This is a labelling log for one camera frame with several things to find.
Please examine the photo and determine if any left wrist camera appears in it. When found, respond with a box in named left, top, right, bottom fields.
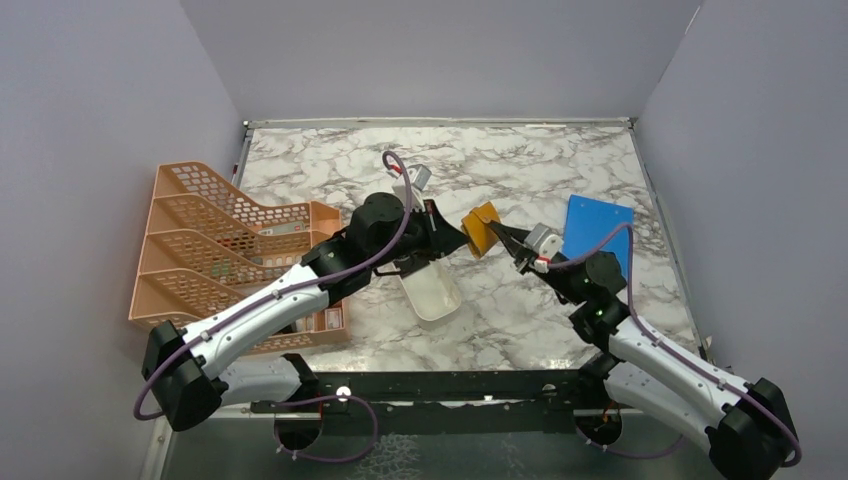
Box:
left=407, top=164, right=432, bottom=191

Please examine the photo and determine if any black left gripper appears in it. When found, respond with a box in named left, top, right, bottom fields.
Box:
left=369, top=200, right=470, bottom=270

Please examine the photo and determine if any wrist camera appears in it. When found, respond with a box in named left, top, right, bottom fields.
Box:
left=407, top=164, right=432, bottom=191
left=524, top=223, right=564, bottom=261

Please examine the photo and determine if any yellow leather card holder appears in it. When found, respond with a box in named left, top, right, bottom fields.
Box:
left=461, top=202, right=500, bottom=259

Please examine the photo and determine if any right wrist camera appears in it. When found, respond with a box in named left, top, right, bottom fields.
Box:
left=524, top=223, right=564, bottom=261

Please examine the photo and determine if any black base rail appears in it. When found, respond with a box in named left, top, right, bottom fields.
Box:
left=249, top=370, right=610, bottom=436

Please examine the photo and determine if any peach plastic file rack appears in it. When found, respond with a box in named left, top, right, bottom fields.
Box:
left=128, top=161, right=341, bottom=330

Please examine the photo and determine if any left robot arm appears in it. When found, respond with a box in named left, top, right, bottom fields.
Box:
left=133, top=192, right=468, bottom=431

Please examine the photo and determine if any white plastic card tray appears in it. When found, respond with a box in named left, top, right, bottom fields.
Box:
left=393, top=255, right=462, bottom=323

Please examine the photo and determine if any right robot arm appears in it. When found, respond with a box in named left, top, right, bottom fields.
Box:
left=485, top=220, right=803, bottom=479

